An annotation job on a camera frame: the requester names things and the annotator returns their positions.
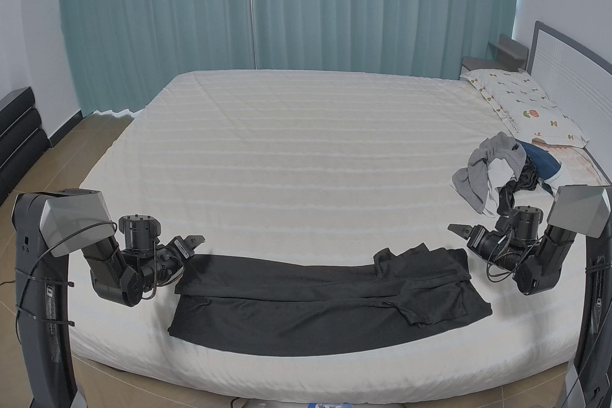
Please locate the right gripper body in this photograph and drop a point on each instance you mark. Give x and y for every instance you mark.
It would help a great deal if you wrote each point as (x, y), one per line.
(484, 243)

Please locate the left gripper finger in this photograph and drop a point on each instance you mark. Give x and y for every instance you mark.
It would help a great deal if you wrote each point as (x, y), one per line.
(195, 239)

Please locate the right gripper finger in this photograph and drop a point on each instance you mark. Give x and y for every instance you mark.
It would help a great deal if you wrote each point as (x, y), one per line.
(460, 230)

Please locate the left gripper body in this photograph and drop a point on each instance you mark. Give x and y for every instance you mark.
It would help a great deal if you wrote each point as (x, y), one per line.
(178, 258)

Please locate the black T-shirt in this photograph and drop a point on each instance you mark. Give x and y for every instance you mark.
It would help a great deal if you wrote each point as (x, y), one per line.
(287, 315)

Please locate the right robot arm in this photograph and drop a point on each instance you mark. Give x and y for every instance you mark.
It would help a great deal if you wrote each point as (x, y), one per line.
(545, 262)

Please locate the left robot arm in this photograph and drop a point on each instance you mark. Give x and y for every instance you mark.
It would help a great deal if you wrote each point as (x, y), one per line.
(43, 348)

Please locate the pile of clothes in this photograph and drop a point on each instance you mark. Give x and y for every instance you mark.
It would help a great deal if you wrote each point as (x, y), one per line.
(478, 176)

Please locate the white printed pillow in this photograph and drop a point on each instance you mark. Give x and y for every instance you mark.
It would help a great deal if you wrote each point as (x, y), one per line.
(526, 105)

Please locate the bed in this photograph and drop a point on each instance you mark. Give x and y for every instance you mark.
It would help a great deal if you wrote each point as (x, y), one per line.
(311, 133)

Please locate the grey bedside table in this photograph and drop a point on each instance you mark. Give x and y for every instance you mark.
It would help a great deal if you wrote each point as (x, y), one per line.
(507, 50)

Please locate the black chest of drawers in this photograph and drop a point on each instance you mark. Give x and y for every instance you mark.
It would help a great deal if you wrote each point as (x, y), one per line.
(19, 133)

